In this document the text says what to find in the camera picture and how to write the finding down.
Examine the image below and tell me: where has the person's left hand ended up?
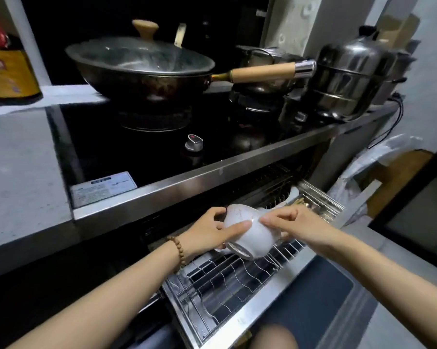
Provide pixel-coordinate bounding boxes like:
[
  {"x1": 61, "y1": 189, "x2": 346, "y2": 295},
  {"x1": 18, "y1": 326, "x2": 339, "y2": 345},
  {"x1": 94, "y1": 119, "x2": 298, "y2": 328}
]
[{"x1": 181, "y1": 207, "x2": 253, "y2": 264}]

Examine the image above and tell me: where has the person's right hand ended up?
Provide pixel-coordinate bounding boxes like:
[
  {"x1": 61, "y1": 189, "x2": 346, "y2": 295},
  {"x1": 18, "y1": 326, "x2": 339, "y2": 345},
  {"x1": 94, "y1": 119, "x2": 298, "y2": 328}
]
[{"x1": 258, "y1": 205, "x2": 337, "y2": 252}]

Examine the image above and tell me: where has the white ceramic bowl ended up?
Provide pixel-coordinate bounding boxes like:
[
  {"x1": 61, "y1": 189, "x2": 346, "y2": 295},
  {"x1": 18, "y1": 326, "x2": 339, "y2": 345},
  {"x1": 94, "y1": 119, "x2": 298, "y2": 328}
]
[{"x1": 214, "y1": 204, "x2": 278, "y2": 261}]

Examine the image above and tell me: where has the person's right forearm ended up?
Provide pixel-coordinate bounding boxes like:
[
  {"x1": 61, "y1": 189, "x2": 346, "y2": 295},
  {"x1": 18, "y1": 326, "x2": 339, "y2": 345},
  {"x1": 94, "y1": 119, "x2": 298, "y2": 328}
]
[{"x1": 314, "y1": 224, "x2": 437, "y2": 347}]

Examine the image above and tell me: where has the person's left forearm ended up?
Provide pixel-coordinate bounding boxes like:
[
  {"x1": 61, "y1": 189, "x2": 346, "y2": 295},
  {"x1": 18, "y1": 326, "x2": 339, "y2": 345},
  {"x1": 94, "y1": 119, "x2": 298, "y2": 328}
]
[{"x1": 6, "y1": 240, "x2": 184, "y2": 349}]

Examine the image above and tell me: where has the white plate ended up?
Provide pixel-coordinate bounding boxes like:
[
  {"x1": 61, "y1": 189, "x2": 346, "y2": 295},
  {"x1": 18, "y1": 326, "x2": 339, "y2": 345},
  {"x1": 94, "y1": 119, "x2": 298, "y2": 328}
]
[{"x1": 276, "y1": 187, "x2": 301, "y2": 208}]

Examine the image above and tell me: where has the dark blue floor mat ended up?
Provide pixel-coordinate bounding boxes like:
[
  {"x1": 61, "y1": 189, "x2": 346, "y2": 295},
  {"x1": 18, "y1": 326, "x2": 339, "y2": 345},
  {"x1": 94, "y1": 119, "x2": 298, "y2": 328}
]
[{"x1": 254, "y1": 254, "x2": 354, "y2": 349}]

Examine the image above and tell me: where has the silver cooktop knob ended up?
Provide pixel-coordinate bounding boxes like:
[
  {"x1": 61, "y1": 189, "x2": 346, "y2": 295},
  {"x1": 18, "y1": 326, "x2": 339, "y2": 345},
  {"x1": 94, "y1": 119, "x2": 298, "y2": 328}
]
[{"x1": 184, "y1": 134, "x2": 206, "y2": 153}]

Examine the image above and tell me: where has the white plastic bag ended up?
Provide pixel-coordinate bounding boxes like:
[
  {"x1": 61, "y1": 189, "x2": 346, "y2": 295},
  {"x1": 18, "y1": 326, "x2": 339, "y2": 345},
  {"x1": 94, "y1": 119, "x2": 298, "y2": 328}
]
[{"x1": 327, "y1": 135, "x2": 424, "y2": 216}]

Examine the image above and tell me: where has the black glass gas cooktop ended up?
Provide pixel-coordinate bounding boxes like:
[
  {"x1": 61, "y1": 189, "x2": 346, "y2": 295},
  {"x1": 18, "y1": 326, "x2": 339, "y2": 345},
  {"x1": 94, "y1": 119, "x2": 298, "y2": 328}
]
[{"x1": 46, "y1": 81, "x2": 335, "y2": 209}]

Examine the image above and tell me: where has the person's knee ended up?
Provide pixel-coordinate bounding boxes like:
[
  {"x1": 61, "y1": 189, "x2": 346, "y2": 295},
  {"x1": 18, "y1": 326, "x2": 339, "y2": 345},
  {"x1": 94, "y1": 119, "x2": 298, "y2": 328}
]
[{"x1": 248, "y1": 325, "x2": 299, "y2": 349}]

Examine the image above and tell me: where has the black burner pan support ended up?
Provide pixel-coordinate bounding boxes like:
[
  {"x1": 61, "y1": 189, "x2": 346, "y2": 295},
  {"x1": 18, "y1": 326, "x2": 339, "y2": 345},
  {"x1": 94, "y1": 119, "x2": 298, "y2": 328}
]
[
  {"x1": 117, "y1": 105, "x2": 193, "y2": 133},
  {"x1": 229, "y1": 89, "x2": 289, "y2": 114}
]

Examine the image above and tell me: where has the brown cardboard box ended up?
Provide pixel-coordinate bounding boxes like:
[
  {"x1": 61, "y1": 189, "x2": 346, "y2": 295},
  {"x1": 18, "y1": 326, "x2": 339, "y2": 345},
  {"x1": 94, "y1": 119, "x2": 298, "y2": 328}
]
[{"x1": 362, "y1": 150, "x2": 434, "y2": 219}]

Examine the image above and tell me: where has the white cooktop label sticker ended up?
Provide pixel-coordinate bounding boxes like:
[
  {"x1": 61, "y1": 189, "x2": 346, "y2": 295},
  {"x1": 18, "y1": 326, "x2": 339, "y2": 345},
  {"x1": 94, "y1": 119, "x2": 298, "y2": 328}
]
[{"x1": 70, "y1": 171, "x2": 138, "y2": 209}]

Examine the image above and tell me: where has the small steel pot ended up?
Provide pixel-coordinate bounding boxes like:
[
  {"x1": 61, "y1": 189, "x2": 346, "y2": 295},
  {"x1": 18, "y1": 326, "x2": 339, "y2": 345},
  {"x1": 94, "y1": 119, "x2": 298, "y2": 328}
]
[{"x1": 235, "y1": 45, "x2": 307, "y2": 95}]

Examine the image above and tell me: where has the tall steel steamer pot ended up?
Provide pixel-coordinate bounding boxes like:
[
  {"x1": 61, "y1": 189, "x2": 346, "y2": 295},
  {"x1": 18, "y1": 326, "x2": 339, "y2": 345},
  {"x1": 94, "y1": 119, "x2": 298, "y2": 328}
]
[{"x1": 306, "y1": 25, "x2": 398, "y2": 123}]

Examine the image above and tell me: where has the glass lid with wooden knob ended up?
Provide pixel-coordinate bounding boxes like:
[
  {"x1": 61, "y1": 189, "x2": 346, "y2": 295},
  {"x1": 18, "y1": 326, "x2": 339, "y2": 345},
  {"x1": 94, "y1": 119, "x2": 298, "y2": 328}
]
[{"x1": 65, "y1": 19, "x2": 216, "y2": 77}]

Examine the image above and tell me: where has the dark sauce bottle yellow label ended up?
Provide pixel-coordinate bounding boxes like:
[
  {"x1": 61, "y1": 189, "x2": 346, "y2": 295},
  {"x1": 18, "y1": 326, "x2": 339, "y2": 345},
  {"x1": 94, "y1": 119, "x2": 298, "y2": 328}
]
[{"x1": 0, "y1": 0, "x2": 43, "y2": 106}]

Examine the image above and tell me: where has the steel wire dish rack drawer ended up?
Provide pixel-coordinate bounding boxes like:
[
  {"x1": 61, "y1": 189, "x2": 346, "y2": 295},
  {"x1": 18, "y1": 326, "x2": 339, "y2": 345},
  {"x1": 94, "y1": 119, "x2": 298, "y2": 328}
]
[{"x1": 160, "y1": 167, "x2": 347, "y2": 346}]

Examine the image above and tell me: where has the brown wooden bead bracelet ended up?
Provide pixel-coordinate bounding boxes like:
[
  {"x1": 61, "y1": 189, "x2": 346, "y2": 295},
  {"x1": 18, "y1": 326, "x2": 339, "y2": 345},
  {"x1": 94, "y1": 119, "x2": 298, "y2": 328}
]
[{"x1": 166, "y1": 235, "x2": 187, "y2": 275}]

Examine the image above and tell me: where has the black power cable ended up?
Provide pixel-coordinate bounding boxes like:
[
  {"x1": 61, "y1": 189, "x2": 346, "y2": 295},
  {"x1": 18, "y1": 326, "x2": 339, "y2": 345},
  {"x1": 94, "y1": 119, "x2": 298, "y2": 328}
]
[{"x1": 367, "y1": 91, "x2": 405, "y2": 150}]

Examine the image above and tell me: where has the black wok with wooden handle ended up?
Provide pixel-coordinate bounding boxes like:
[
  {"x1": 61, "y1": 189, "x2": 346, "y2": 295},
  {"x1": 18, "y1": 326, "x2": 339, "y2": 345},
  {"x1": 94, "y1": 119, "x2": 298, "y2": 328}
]
[{"x1": 65, "y1": 36, "x2": 317, "y2": 103}]

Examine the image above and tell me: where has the steel pot with black handle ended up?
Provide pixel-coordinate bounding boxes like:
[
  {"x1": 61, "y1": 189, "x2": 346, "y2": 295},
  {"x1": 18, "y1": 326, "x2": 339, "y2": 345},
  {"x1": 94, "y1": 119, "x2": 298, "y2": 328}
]
[{"x1": 369, "y1": 40, "x2": 418, "y2": 106}]

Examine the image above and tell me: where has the wooden utensil handle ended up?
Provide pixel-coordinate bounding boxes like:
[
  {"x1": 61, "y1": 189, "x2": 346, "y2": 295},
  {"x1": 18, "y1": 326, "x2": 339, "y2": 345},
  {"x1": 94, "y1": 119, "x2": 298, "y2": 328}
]
[{"x1": 173, "y1": 23, "x2": 187, "y2": 48}]

